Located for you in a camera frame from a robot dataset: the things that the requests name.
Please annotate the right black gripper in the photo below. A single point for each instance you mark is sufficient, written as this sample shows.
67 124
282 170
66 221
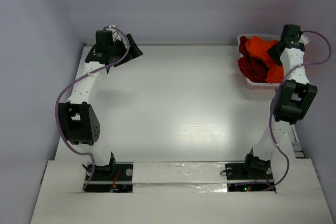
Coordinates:
280 48

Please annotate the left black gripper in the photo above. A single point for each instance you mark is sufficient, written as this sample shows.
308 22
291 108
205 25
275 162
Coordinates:
134 52

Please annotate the orange t shirt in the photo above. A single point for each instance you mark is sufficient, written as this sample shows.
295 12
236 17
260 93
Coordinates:
257 48

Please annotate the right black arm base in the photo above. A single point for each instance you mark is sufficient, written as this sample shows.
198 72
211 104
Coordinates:
239 180

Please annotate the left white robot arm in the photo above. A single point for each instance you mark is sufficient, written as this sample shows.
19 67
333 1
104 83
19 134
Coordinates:
76 118

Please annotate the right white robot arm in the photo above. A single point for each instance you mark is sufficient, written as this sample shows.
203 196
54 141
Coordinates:
292 100

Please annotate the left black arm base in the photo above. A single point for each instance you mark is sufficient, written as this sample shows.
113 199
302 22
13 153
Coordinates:
118 180

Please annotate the dark red t shirt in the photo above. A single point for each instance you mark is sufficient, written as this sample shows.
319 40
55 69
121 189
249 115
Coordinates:
253 69

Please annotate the white plastic basket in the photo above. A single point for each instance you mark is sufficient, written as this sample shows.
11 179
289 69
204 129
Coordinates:
266 37

